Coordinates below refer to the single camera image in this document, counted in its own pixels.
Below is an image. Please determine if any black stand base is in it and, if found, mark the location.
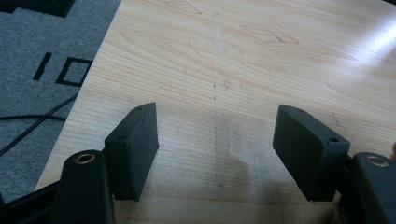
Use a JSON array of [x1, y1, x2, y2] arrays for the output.
[[0, 0, 77, 19]]

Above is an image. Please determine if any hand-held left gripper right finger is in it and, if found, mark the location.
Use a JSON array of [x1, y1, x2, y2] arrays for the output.
[[272, 104, 351, 203]]

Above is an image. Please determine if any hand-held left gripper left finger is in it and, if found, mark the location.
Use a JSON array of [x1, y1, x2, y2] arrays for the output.
[[104, 102, 161, 202]]

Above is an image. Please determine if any black cable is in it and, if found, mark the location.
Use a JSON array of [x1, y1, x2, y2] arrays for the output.
[[0, 114, 67, 123], [0, 92, 78, 158]]

